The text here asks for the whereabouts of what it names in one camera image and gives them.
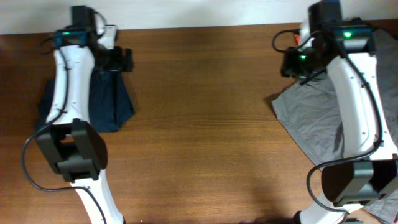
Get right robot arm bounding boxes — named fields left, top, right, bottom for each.
left=280, top=1, right=397, bottom=223

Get navy blue shorts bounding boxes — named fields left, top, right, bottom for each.
left=34, top=70, right=135, bottom=133

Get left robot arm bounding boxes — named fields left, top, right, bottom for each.
left=29, top=5, right=133, bottom=223

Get grey shorts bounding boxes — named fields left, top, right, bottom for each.
left=272, top=29, right=398, bottom=224

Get red orange garment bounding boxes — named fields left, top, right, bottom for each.
left=294, top=34, right=301, bottom=45

